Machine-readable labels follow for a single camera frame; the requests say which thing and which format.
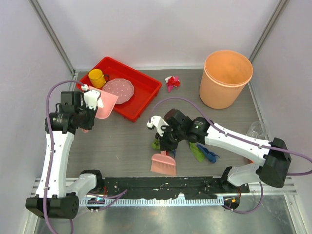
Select pink hand brush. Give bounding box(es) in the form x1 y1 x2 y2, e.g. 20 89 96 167
151 151 176 176

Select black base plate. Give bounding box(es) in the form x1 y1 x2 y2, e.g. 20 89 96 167
94 176 250 200

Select red and white paper scrap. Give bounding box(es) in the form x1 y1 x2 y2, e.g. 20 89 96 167
165 76 181 93

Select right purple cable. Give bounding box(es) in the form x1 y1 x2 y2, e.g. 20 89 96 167
148 97 312 215

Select small green paper scrap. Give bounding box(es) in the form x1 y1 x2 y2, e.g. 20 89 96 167
152 138 160 150

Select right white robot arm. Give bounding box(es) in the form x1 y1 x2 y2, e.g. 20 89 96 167
151 109 291 193

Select orange plastic bucket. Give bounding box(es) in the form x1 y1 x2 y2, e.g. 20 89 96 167
199 50 254 109

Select white slotted cable duct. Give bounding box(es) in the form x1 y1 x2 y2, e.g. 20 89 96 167
80 196 224 207

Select yellow mug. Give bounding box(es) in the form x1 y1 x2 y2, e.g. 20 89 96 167
88 69 110 88

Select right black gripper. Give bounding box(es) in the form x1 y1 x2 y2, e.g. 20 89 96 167
156 123 185 151

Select blue paper scrap right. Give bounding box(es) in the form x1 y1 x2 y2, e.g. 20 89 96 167
196 144 219 163

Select pink dustpan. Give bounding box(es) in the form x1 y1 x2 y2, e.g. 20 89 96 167
80 89 117 133

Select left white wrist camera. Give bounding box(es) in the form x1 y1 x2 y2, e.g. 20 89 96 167
81 84 104 110

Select pink dotted plate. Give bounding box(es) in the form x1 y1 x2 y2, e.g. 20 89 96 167
102 78 135 104

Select long green paper scrap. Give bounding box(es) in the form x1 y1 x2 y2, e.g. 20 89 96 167
189 142 205 162

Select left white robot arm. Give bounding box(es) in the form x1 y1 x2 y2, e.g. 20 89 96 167
25 90 104 219

